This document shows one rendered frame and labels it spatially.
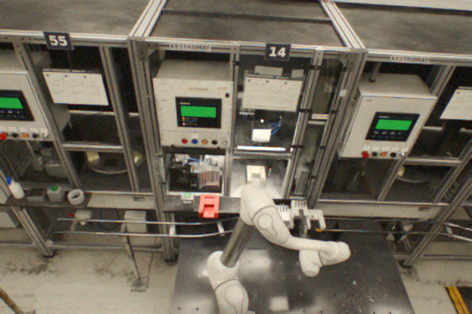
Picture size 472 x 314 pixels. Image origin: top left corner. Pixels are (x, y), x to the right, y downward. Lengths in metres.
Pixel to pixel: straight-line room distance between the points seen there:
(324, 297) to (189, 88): 1.52
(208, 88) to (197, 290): 1.24
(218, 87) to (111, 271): 2.01
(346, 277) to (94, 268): 2.08
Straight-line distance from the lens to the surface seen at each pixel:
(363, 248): 2.59
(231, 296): 1.91
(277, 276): 2.30
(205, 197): 2.28
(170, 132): 1.96
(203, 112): 1.82
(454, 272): 3.75
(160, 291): 3.00
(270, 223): 1.48
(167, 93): 1.81
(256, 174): 2.44
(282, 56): 1.69
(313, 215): 2.36
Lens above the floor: 2.69
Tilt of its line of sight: 42 degrees down
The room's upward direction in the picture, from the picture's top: 4 degrees clockwise
